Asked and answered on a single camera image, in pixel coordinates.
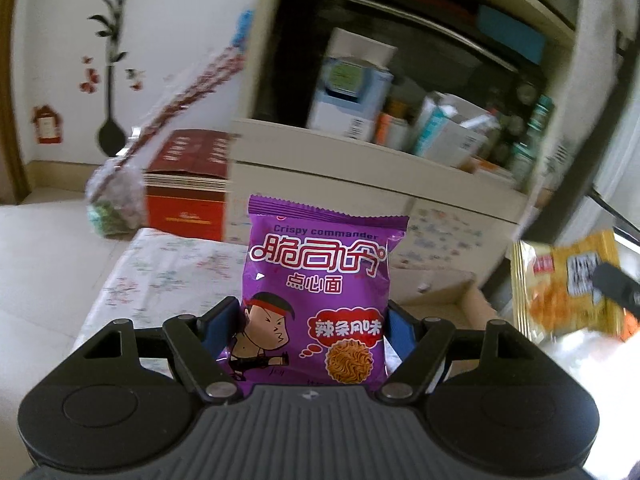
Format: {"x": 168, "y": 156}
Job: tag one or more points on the white open paper box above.
{"x": 450, "y": 130}

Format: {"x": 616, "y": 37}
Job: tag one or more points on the blue white carton box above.
{"x": 352, "y": 86}

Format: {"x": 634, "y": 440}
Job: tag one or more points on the clear plastic bag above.
{"x": 114, "y": 194}

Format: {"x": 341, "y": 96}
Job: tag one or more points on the yellow snack bag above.
{"x": 552, "y": 290}

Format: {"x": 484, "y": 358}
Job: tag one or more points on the purple noodle snack bag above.
{"x": 314, "y": 295}

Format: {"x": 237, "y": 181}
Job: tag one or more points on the open cardboard box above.
{"x": 449, "y": 294}

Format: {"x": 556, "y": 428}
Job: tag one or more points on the cream storage cabinet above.
{"x": 509, "y": 57}

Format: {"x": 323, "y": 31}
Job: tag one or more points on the red gift box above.
{"x": 187, "y": 183}

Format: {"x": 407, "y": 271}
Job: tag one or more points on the wooden door frame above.
{"x": 14, "y": 183}

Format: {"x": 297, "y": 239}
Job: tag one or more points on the white refrigerator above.
{"x": 594, "y": 127}

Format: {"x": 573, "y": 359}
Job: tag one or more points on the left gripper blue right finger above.
{"x": 421, "y": 346}

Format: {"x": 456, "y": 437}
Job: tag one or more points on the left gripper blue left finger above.
{"x": 195, "y": 342}

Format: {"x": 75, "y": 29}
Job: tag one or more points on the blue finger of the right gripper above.
{"x": 617, "y": 286}

